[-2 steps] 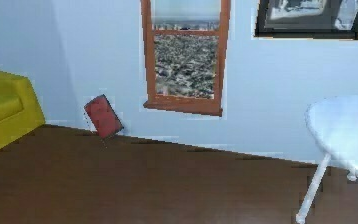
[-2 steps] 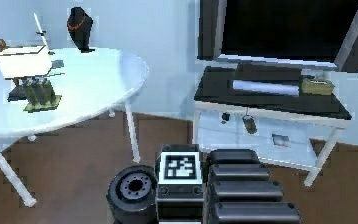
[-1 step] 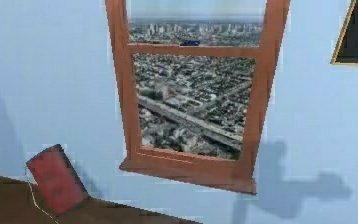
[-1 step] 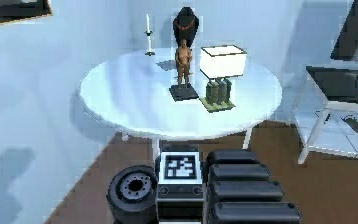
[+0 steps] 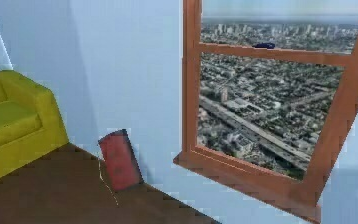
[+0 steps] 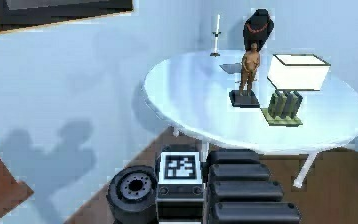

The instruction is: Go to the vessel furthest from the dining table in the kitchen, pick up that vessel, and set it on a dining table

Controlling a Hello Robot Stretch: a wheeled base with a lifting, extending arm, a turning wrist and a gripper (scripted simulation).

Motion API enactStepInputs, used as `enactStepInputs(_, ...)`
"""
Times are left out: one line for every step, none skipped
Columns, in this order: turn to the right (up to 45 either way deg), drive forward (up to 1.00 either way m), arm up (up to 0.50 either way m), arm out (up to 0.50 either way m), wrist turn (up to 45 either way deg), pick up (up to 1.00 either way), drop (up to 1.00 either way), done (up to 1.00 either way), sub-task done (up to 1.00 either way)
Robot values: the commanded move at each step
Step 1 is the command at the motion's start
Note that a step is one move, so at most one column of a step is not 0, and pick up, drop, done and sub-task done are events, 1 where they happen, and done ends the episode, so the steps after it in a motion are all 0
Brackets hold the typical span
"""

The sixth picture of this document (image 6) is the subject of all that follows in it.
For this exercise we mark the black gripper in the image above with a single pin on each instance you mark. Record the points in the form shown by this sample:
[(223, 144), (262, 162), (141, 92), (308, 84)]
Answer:
[(132, 194)]

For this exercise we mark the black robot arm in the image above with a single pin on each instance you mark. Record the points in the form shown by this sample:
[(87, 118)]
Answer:
[(233, 190)]

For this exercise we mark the dark framed wall picture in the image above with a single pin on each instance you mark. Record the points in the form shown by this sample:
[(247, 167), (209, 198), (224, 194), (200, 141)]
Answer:
[(53, 10)]

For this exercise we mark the white candle on holder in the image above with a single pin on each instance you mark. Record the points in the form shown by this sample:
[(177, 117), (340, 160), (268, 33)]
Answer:
[(216, 33)]

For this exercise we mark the brown human figure statue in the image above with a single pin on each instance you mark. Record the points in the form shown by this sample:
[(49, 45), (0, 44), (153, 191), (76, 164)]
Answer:
[(249, 73)]

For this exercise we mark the white round table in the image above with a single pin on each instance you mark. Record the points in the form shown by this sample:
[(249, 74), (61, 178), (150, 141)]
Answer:
[(193, 100)]

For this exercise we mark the white shade green lamp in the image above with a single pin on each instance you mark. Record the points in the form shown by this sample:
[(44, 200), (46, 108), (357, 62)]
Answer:
[(297, 76)]

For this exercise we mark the grey flat square object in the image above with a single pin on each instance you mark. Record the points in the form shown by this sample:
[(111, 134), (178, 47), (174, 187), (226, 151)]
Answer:
[(232, 68)]

